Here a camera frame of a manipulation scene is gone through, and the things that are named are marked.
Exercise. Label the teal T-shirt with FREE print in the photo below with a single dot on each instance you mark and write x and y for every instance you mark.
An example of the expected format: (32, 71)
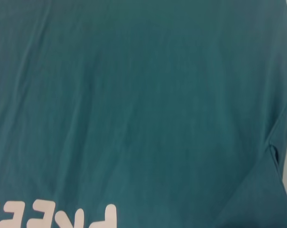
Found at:
(133, 107)

